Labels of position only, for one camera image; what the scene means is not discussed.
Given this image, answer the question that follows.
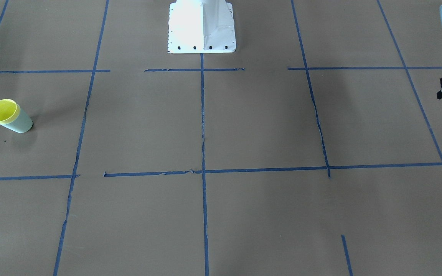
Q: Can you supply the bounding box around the yellow plastic cup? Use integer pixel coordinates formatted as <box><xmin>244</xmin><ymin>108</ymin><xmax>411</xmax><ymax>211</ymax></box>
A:
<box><xmin>0</xmin><ymin>99</ymin><xmax>21</xmax><ymax>125</ymax></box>

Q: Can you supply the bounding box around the white camera pillar with base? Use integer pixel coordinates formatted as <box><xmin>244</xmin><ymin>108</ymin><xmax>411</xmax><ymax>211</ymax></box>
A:
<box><xmin>167</xmin><ymin>0</ymin><xmax>237</xmax><ymax>54</ymax></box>

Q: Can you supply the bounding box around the light green plastic cup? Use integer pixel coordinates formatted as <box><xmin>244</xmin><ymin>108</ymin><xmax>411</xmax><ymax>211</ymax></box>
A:
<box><xmin>2</xmin><ymin>109</ymin><xmax>33</xmax><ymax>133</ymax></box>

